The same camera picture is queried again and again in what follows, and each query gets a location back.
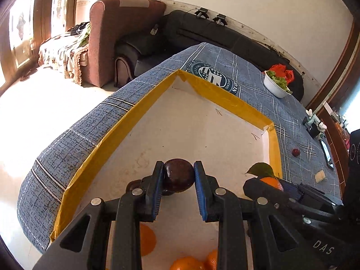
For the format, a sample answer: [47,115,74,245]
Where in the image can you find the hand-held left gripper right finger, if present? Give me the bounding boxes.
[193,160,319,270]

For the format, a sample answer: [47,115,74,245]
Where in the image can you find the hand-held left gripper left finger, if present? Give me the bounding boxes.
[32,161,165,270]

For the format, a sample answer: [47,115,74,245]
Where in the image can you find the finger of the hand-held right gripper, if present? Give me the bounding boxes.
[280,180,343,206]
[243,178,344,223]

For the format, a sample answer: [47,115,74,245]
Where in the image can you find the orange mandarin with leaf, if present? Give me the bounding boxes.
[245,162,283,191]

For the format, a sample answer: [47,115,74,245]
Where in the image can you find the dark purple plum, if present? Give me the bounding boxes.
[163,159,195,193]
[125,179,147,193]

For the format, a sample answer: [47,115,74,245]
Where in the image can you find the white box with yellow tape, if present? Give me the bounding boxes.
[50,69,283,270]

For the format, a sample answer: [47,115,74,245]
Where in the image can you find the black smartphone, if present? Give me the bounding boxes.
[320,139,335,171]

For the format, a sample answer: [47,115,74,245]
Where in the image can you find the black box device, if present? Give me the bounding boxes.
[308,121,324,139]

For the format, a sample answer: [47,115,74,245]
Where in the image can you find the wooden cabinet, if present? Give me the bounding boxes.
[317,103,360,182]

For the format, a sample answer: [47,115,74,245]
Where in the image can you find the white bowl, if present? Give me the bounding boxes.
[264,71,292,99]

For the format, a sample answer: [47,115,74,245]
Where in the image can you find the green lettuce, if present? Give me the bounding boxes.
[266,70,293,95]

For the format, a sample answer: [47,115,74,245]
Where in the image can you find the red plastic bag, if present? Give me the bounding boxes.
[268,63,295,84]

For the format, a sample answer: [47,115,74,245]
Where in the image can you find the black sofa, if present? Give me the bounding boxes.
[114,9,305,101]

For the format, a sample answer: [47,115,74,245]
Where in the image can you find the brown armchair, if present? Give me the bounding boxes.
[89,0,167,88]

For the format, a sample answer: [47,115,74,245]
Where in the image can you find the floral covered couch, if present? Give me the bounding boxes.
[38,22,91,86]

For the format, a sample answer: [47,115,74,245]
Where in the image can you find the wooden glass door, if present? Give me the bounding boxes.
[0,0,83,88]

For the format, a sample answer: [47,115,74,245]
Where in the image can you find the wooden door frame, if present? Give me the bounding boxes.
[305,13,360,110]

